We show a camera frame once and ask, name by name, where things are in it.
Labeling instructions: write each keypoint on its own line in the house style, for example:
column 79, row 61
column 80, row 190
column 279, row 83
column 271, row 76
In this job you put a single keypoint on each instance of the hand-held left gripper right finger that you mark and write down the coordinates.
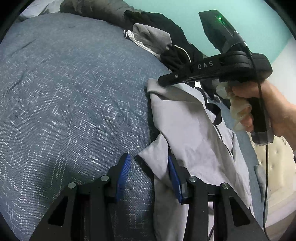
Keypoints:
column 175, row 183

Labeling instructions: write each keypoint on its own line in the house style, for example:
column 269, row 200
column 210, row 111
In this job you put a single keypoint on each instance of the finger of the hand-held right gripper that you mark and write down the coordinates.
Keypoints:
column 185, row 73

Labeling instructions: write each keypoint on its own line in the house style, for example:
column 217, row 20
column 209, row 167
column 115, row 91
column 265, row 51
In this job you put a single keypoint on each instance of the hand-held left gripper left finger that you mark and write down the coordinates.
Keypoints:
column 123, row 177

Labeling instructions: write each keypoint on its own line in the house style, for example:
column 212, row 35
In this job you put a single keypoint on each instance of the light grey jacket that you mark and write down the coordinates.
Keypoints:
column 189, row 129

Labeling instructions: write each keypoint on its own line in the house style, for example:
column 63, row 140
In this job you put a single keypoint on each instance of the pile of dark clothes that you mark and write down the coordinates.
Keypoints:
column 166, row 23

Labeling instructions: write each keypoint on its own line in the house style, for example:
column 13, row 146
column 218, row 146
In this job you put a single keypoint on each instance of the person's right hand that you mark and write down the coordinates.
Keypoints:
column 275, row 106

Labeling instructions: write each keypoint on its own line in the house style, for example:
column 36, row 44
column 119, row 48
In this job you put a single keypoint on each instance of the grey sweatshirt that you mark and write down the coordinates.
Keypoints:
column 150, row 34

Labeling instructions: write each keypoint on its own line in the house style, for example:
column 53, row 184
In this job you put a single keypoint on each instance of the white garment navy trim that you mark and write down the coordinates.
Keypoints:
column 138, row 44

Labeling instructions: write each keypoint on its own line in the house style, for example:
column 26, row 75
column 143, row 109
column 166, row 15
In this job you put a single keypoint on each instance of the cream tufted headboard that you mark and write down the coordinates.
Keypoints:
column 282, row 180

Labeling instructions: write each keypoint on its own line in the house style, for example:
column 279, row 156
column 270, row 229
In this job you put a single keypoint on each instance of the dark grey rolled duvet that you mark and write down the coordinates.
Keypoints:
column 92, row 9

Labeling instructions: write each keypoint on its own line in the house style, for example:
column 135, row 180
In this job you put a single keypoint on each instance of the pale grey blanket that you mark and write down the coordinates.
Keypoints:
column 39, row 10

